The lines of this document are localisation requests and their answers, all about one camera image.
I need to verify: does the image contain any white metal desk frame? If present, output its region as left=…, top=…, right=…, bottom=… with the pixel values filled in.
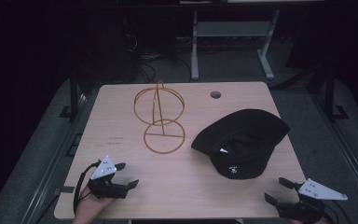
left=190, top=8, right=282, bottom=81

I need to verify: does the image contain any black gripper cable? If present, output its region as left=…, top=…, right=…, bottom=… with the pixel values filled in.
left=321, top=200, right=351, bottom=224
left=73, top=160, right=103, bottom=217

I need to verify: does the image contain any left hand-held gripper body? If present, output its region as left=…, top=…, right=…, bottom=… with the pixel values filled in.
left=88, top=155, right=129, bottom=200

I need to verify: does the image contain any gold wire hat stand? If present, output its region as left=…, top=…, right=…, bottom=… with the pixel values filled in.
left=132, top=79, right=186, bottom=155

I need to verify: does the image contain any person's right hand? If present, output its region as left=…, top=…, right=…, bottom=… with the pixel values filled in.
left=290, top=217, right=332, bottom=224

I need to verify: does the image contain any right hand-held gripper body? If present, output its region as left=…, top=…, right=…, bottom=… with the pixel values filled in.
left=276, top=177, right=349, bottom=224

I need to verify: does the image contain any person's left hand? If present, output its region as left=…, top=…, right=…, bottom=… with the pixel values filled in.
left=72, top=187, right=117, bottom=224

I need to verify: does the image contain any black metal post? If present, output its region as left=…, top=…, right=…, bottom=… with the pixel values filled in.
left=323, top=62, right=350, bottom=122
left=59, top=66, right=81, bottom=119

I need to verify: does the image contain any black bucket hat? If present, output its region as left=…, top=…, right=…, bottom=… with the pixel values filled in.
left=190, top=108, right=291, bottom=181

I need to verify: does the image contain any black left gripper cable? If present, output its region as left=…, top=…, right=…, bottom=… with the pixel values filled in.
left=73, top=160, right=103, bottom=217

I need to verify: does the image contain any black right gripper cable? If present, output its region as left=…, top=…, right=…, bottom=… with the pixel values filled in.
left=321, top=200, right=351, bottom=224

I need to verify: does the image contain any bundle of floor cables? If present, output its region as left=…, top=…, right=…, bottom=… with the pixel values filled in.
left=125, top=32, right=194, bottom=84

